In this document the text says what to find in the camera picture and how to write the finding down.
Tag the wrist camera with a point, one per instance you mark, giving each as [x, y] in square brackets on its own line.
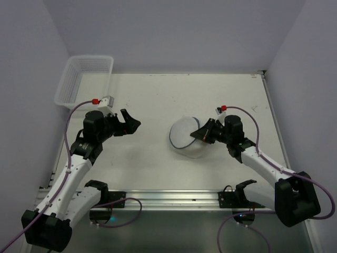
[221, 111]
[106, 102]

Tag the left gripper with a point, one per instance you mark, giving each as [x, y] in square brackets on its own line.
[119, 126]

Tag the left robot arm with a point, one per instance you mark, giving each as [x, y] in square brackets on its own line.
[51, 224]

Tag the white mesh laundry bag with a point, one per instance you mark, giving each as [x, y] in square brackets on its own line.
[180, 140]

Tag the aluminium mounting rail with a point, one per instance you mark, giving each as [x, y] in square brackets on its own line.
[168, 199]

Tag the white plastic basket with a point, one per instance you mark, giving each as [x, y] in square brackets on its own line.
[85, 77]

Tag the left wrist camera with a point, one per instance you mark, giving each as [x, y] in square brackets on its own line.
[106, 102]

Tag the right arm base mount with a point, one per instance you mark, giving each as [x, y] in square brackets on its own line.
[235, 198]

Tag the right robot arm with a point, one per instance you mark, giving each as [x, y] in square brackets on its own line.
[295, 199]

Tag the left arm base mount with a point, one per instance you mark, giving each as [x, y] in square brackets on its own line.
[105, 214]

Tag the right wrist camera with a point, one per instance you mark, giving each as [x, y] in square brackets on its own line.
[221, 111]

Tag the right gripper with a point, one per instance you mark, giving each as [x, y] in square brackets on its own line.
[210, 132]

